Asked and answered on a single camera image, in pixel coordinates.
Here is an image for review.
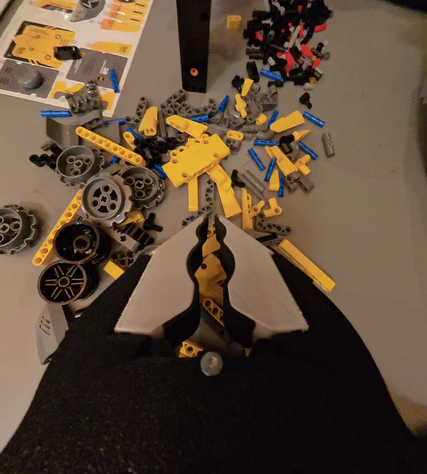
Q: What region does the small yellow brick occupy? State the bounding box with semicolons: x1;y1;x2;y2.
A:
103;261;126;280

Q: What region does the grey spoked toy wheel hub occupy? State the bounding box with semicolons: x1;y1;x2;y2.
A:
81;172;130;226

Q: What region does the toy sticker sheet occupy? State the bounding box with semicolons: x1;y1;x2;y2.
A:
0;0;154;118

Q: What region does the light grey curved panel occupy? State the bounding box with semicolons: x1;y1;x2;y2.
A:
36;302;71;365

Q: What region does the long yellow holed beam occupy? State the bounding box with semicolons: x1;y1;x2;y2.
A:
32;188;85;266
75;126;147;167

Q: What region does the long yellow flat bar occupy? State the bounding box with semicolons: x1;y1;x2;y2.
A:
276;239;337;293

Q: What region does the pile of black red pins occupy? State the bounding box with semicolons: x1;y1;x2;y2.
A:
244;0;334;87

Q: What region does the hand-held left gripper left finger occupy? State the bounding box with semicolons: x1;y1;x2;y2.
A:
113;215;209;341

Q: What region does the large yellow toy panel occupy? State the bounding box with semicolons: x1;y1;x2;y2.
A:
162;134;232;189

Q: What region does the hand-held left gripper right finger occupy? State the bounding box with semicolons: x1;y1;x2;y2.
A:
213;215;309;348

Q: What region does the pile of yellow grey pieces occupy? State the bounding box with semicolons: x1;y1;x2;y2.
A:
28;86;337;358

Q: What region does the dark grey toy panel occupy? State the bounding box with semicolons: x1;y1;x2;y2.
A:
45;111;105;147

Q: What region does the black spoked toy wheel rim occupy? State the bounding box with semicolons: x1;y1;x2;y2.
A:
37;259;99;305

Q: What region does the grey curved toy piece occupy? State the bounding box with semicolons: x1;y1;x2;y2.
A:
17;68;44;90

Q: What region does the dark grey gear cluster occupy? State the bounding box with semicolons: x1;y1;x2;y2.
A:
65;83;101;113

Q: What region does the tall black toy block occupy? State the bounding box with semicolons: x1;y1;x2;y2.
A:
176;0;212;93

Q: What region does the small black toy piece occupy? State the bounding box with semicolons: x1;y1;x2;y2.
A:
54;45;81;60

